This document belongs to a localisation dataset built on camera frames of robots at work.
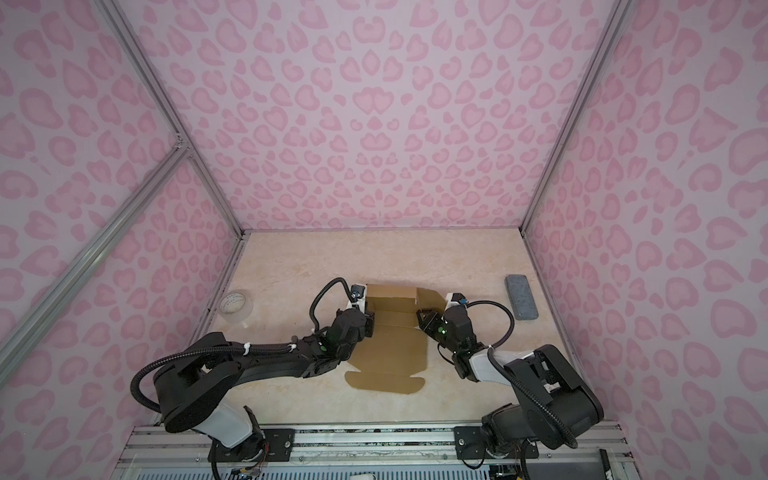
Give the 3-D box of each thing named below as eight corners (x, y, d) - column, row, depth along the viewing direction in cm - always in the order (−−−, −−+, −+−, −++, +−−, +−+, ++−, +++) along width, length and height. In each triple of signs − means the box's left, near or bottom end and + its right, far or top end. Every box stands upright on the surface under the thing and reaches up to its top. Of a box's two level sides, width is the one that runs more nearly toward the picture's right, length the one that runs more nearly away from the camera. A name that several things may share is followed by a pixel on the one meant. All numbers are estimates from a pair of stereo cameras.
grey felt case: (516, 319, 97) (519, 314, 95) (505, 280, 107) (507, 274, 105) (536, 319, 97) (540, 314, 95) (523, 280, 107) (526, 274, 105)
